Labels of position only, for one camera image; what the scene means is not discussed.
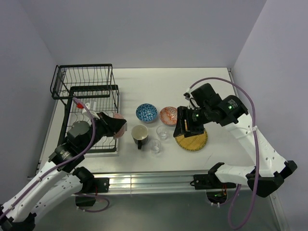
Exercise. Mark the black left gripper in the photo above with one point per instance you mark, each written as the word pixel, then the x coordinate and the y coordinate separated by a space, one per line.
pixel 110 124

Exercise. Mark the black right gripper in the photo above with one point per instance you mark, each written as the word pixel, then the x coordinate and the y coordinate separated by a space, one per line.
pixel 182 112

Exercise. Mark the pink floral patterned bowl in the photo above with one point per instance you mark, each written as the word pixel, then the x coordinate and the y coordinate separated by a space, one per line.
pixel 120 126

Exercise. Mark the orange patterned bowl zigzag outside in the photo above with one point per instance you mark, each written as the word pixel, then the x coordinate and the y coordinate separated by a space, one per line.
pixel 168 115

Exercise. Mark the blue triangle patterned bowl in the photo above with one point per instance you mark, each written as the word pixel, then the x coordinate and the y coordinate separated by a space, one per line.
pixel 146 113

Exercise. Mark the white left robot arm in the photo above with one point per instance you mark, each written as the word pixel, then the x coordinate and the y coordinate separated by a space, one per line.
pixel 19 214

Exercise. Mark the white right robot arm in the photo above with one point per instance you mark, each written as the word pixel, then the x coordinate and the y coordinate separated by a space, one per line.
pixel 269 169

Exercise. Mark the round woven bamboo tray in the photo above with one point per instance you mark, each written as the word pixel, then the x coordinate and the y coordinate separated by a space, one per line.
pixel 193 143

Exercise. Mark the clear faceted glass far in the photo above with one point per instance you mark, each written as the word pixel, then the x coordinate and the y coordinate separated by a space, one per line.
pixel 162 132

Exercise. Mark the black mug white inside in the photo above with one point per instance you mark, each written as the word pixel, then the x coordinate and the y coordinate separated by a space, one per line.
pixel 140 134

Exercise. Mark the clear glass near mug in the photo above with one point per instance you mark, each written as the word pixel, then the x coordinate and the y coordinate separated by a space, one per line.
pixel 155 146

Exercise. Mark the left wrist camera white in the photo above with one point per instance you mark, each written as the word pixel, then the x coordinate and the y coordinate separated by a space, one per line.
pixel 91 106

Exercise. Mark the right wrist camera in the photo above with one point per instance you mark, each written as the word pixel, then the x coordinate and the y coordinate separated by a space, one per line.
pixel 187 94

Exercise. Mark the black wire dish rack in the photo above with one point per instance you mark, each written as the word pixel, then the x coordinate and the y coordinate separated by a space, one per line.
pixel 87 82

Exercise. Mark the aluminium table edge rail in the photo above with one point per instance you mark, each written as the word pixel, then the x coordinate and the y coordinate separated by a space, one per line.
pixel 144 183

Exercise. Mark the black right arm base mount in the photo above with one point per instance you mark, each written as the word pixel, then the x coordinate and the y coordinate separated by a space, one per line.
pixel 209 182

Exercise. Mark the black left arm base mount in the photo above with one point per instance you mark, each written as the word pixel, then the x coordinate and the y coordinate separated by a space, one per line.
pixel 91 193

